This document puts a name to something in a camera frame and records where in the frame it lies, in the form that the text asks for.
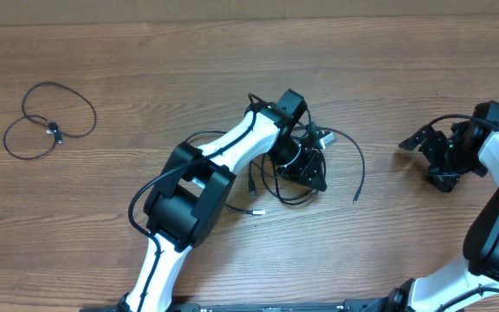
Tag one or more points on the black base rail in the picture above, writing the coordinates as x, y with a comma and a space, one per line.
349, 305

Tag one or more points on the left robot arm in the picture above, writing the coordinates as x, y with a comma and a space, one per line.
185, 201

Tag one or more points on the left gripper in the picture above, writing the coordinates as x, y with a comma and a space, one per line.
311, 163

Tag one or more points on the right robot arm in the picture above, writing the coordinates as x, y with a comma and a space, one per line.
475, 274

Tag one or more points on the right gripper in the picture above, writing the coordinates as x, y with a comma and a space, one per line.
445, 180

